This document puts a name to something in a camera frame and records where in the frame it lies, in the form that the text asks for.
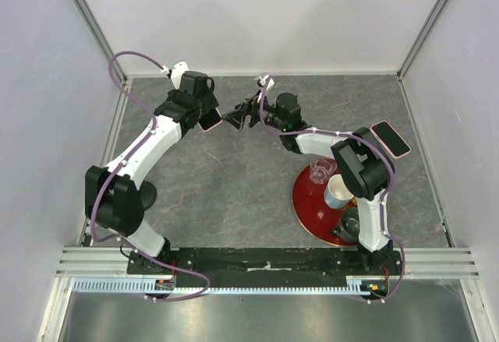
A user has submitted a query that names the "aluminium corner post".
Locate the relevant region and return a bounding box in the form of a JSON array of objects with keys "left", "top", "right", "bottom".
[
  {"left": 396, "top": 0, "right": 469, "bottom": 80},
  {"left": 73, "top": 0, "right": 114, "bottom": 62}
]

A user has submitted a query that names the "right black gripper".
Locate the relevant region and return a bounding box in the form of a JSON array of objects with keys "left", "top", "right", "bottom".
[{"left": 221, "top": 90, "right": 285, "bottom": 132}]

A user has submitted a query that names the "left aluminium corner post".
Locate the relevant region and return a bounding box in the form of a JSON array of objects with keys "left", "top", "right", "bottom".
[{"left": 73, "top": 0, "right": 114, "bottom": 62}]

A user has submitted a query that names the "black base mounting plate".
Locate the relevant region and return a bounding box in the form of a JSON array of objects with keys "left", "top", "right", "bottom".
[{"left": 126, "top": 248, "right": 402, "bottom": 287}]

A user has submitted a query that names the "slotted cable duct rail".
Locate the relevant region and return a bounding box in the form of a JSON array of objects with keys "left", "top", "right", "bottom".
[{"left": 73, "top": 277, "right": 380, "bottom": 295}]

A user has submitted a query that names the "pink case smartphone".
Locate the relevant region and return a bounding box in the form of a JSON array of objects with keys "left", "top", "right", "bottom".
[
  {"left": 370, "top": 120, "right": 412, "bottom": 159},
  {"left": 197, "top": 108, "right": 223, "bottom": 132}
]

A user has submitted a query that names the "red round tray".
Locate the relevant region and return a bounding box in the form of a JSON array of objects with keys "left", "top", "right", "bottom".
[{"left": 292, "top": 166, "right": 357, "bottom": 246}]

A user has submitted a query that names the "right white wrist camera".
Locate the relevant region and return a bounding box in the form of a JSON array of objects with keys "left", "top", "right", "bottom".
[{"left": 254, "top": 74, "right": 274, "bottom": 92}]

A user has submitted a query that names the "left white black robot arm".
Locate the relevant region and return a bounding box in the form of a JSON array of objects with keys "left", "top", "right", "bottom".
[{"left": 85, "top": 63, "right": 221, "bottom": 274}]

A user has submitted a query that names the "light blue white mug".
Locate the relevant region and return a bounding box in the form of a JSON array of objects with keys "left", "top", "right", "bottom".
[{"left": 324, "top": 175, "right": 354, "bottom": 210}]

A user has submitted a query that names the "aluminium frame front rail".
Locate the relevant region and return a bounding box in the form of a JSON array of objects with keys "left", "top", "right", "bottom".
[{"left": 56, "top": 247, "right": 479, "bottom": 280}]

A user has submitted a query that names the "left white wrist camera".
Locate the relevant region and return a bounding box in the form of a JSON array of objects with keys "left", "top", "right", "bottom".
[{"left": 161, "top": 62, "right": 189, "bottom": 90}]

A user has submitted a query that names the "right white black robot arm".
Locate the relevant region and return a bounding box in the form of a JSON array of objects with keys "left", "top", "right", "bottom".
[{"left": 222, "top": 92, "right": 395, "bottom": 275}]

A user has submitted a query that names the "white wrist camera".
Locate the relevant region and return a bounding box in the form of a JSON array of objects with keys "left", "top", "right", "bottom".
[
  {"left": 254, "top": 74, "right": 274, "bottom": 92},
  {"left": 161, "top": 62, "right": 189, "bottom": 90}
]

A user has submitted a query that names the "right aluminium corner post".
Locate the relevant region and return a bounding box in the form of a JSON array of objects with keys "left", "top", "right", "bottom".
[{"left": 396, "top": 0, "right": 469, "bottom": 80}]

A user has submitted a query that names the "black round base phone holder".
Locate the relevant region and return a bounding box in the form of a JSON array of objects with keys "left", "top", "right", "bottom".
[{"left": 139, "top": 180, "right": 157, "bottom": 210}]

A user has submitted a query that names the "clear glass cup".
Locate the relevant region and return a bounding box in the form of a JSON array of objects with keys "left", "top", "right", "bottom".
[{"left": 310, "top": 158, "right": 337, "bottom": 185}]

